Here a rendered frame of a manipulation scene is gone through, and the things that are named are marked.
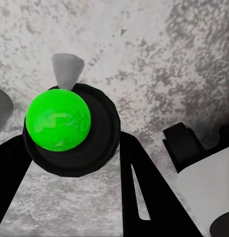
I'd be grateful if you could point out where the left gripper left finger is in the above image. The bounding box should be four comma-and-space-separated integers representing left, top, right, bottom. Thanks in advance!
0, 134, 32, 224

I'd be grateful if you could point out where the insectifuge atomizer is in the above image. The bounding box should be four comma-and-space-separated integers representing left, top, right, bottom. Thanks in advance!
23, 53, 121, 177

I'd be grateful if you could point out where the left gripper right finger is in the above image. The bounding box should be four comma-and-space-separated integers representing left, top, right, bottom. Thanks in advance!
119, 131, 203, 237

